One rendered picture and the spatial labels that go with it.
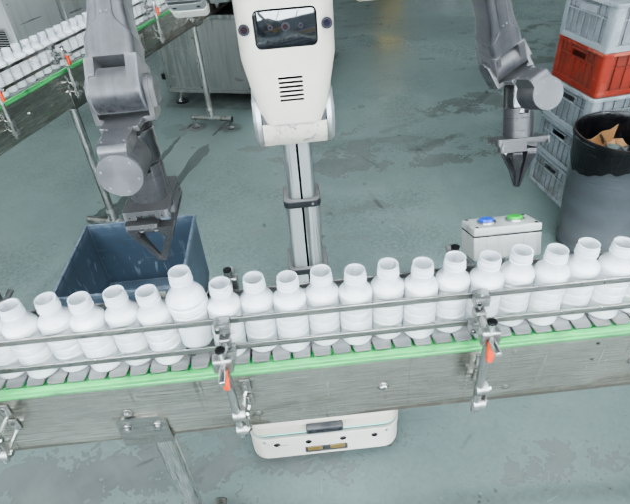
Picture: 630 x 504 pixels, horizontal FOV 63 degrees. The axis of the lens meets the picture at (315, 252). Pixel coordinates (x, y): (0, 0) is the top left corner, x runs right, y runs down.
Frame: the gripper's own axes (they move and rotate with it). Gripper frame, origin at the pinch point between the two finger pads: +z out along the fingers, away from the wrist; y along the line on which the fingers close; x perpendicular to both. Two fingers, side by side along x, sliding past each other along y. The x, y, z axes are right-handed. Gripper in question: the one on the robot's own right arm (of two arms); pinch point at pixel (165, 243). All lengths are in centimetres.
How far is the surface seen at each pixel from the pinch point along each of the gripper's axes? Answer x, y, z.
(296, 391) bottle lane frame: 17.7, 3.7, 34.8
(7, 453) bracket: -37, 9, 37
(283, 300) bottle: 17.4, 1.0, 13.5
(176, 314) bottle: -1.0, 1.9, 13.5
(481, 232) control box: 58, -14, 14
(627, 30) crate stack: 183, -174, 23
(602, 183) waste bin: 161, -128, 77
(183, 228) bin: -12, -58, 35
